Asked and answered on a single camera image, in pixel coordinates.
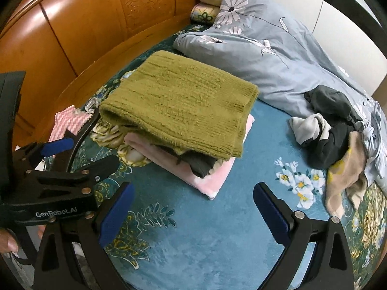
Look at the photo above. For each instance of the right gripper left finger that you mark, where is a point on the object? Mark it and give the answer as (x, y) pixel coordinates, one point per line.
(57, 266)

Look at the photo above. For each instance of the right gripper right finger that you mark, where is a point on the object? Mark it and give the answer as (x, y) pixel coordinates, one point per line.
(330, 266)

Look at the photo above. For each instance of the olive green knit sweater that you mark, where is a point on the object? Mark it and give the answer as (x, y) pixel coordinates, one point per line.
(183, 104)

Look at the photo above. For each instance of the person's left hand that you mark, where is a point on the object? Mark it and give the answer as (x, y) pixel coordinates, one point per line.
(7, 242)

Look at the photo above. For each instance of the pink white striped cloth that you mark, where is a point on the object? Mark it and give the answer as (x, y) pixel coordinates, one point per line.
(70, 119)

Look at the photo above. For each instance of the blue floral bed sheet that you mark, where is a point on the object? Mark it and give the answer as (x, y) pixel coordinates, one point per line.
(174, 237)

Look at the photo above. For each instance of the beige fuzzy sweater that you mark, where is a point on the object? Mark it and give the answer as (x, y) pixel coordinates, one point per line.
(347, 175)

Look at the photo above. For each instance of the light blue shirt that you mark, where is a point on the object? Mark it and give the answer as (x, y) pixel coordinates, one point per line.
(374, 140)

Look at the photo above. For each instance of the folded pink garment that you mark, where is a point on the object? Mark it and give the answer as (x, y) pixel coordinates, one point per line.
(210, 185)

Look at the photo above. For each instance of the folded dark grey garment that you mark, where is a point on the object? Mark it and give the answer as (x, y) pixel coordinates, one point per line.
(200, 164)

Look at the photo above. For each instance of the orange wooden headboard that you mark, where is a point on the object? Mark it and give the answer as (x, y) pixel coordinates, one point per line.
(70, 48)

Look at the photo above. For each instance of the black white garment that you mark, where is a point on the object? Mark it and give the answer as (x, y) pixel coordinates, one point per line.
(325, 134)

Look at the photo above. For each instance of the floral pillow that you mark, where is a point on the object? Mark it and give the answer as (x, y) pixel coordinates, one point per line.
(204, 13)

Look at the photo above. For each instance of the blue floral duvet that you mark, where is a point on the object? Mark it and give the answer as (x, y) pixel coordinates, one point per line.
(259, 41)

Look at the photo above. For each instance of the white black sliding wardrobe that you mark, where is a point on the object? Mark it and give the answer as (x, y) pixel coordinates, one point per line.
(350, 33)

